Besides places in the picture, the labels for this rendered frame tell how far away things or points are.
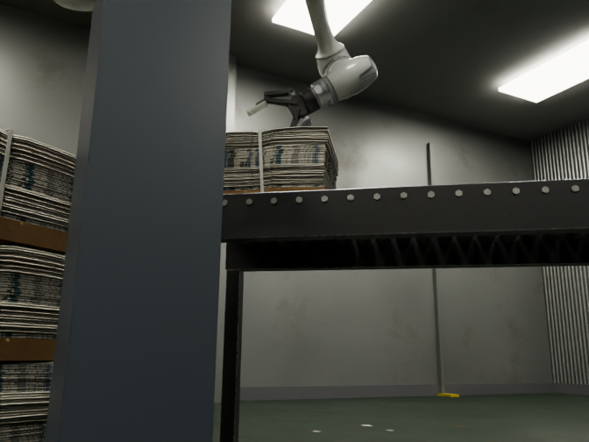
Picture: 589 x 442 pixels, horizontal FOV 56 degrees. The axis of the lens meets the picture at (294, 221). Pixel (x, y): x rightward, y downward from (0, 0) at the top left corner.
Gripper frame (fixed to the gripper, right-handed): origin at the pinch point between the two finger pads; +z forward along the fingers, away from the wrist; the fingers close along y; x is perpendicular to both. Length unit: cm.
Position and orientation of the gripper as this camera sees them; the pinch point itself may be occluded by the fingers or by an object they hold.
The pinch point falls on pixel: (259, 128)
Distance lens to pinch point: 181.4
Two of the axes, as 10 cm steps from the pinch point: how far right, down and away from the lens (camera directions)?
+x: 1.9, 2.3, 9.5
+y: 4.4, 8.5, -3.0
